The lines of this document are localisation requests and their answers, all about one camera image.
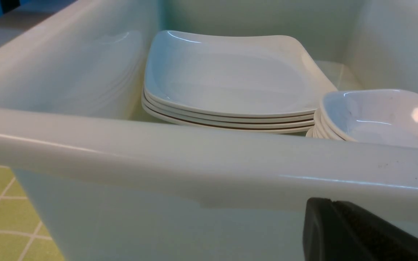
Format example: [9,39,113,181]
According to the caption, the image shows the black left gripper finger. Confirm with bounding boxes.
[303,197,418,261]

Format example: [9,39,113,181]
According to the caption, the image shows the top stacked white square plate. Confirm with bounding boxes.
[144,30,337,117]

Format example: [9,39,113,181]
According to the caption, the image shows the lower stacked white bowls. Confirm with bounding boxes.
[305,108,344,141]

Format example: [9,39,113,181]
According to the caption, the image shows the lower stacked white plates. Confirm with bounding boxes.
[142,90,315,134]

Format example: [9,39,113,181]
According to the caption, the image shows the top stacked white small bowl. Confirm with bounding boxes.
[320,89,418,148]

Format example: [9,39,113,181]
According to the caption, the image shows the large white plastic tub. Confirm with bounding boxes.
[0,0,418,261]

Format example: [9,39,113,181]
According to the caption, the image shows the green checkered tablecloth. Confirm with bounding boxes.
[0,166,64,261]

